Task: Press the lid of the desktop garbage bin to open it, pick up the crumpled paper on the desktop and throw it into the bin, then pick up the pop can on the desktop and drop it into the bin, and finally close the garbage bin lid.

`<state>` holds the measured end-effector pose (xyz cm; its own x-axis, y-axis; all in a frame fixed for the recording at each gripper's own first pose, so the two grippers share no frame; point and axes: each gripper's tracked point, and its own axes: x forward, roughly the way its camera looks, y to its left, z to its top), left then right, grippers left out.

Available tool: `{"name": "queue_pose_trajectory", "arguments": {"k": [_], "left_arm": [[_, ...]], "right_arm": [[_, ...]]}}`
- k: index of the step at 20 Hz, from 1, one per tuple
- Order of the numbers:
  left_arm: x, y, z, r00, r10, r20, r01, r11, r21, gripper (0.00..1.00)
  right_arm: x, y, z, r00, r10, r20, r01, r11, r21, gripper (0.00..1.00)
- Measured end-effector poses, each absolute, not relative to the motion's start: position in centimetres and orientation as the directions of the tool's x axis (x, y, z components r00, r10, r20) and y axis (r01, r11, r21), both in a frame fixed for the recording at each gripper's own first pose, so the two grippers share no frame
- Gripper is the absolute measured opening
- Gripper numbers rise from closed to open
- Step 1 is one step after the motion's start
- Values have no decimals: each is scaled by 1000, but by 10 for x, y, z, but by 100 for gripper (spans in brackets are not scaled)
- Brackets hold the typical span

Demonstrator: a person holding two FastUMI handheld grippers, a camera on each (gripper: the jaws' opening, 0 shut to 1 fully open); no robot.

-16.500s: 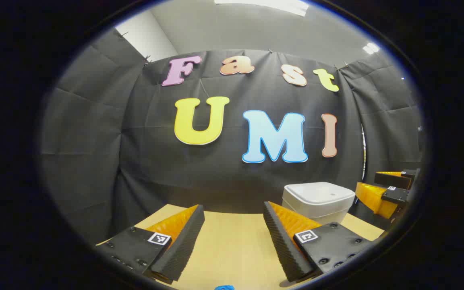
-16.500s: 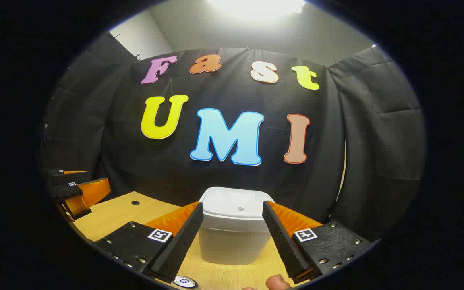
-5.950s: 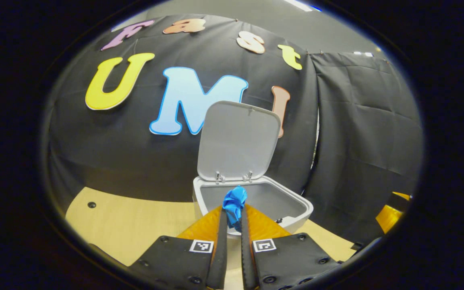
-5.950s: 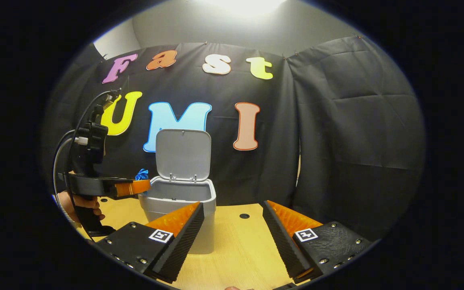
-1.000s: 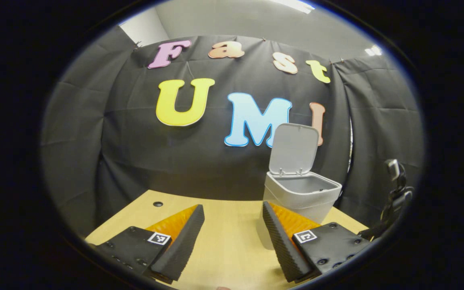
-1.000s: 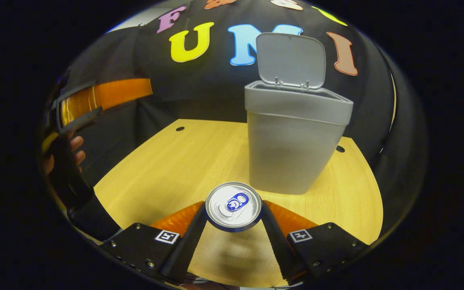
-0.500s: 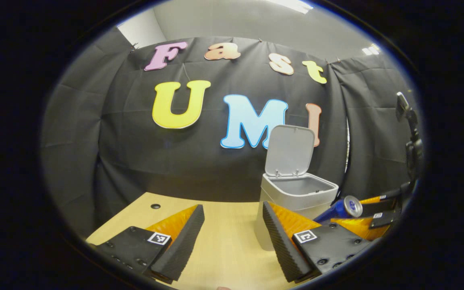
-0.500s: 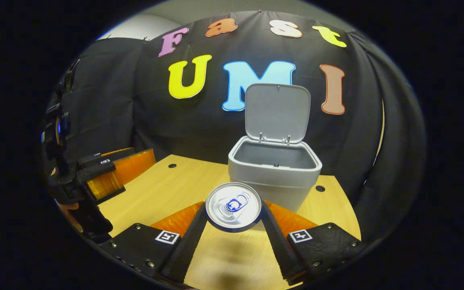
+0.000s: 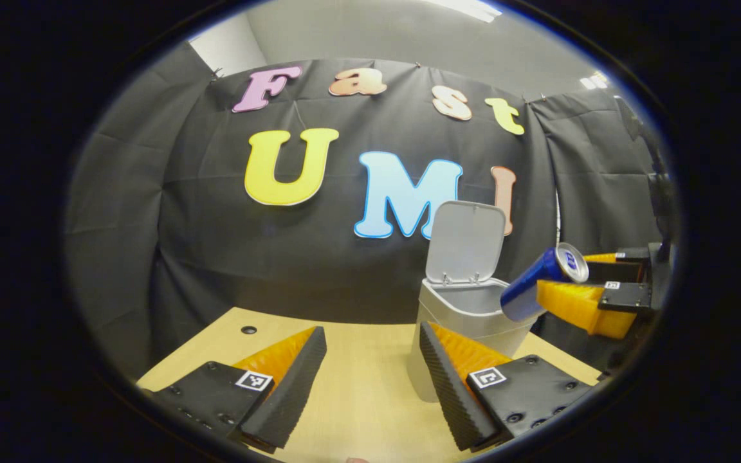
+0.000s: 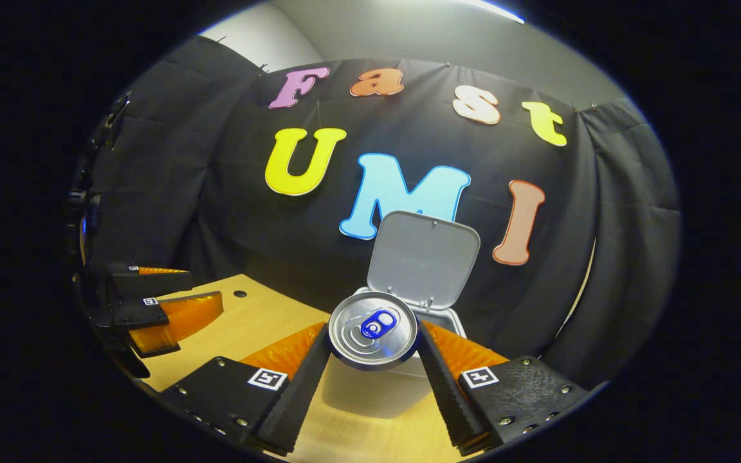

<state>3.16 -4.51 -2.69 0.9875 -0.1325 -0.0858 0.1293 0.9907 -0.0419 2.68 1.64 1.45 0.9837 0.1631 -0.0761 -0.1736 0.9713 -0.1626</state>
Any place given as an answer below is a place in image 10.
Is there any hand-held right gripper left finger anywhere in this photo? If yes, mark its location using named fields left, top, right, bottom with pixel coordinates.
left=158, top=323, right=333, bottom=456

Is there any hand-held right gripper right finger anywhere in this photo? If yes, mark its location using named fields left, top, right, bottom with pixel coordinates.
left=417, top=322, right=590, bottom=456

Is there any blue pop can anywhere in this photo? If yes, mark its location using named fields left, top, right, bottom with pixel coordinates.
left=328, top=291, right=419, bottom=372

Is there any white desktop garbage bin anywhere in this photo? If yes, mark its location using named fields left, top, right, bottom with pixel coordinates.
left=319, top=210, right=481, bottom=419

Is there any wooden desktop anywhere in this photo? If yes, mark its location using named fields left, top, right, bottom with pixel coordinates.
left=139, top=273, right=474, bottom=463

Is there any black backdrop cloth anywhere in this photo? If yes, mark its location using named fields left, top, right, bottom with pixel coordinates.
left=68, top=35, right=680, bottom=386

